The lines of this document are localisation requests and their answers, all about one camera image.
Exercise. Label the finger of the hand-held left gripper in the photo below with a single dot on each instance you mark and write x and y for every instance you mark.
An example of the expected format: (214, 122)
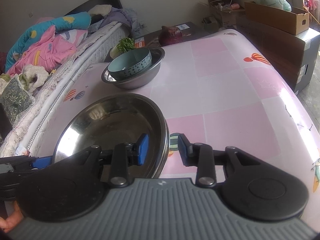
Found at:
(41, 162)

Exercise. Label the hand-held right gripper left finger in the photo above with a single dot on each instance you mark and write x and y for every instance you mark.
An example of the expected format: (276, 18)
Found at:
(143, 150)

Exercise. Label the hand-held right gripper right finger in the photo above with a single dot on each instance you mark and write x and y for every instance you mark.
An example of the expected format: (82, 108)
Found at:
(183, 150)

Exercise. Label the stainless steel bowl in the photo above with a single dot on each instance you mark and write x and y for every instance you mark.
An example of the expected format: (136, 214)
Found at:
(156, 58)
(140, 78)

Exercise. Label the teal ceramic bowl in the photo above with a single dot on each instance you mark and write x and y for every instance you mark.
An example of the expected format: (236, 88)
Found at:
(135, 67)

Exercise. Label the person's left hand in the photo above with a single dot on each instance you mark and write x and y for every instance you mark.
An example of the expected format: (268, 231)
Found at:
(10, 222)

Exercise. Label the pink printed tablecloth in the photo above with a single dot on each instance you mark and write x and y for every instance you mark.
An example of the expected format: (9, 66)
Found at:
(225, 105)

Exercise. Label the green leaf-print pillow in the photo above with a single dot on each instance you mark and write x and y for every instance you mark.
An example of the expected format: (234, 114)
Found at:
(15, 97)

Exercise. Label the white fluffy cloth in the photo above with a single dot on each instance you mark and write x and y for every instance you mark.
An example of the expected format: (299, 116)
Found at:
(32, 71)

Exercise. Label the white quilted mattress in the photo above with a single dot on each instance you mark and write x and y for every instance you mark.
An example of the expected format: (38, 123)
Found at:
(75, 62)

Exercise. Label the bok choy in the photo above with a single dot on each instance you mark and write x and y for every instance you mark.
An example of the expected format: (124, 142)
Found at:
(125, 45)

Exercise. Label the red onion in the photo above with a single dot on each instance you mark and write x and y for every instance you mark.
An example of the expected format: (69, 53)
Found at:
(170, 36)

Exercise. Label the pink blanket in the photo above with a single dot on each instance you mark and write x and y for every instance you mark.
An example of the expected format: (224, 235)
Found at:
(50, 47)

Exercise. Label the grey clothing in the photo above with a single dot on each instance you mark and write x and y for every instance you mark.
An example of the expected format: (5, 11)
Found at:
(120, 15)

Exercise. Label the large brown box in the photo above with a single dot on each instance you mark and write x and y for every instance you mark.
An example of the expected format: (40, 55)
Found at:
(282, 52)

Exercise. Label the open cardboard box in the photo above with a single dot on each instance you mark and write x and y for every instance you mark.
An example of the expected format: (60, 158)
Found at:
(225, 15)

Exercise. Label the white plush item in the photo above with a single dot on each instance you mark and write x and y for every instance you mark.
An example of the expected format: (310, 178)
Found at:
(100, 9)

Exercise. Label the long cardboard box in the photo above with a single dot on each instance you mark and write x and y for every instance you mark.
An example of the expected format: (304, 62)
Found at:
(280, 20)

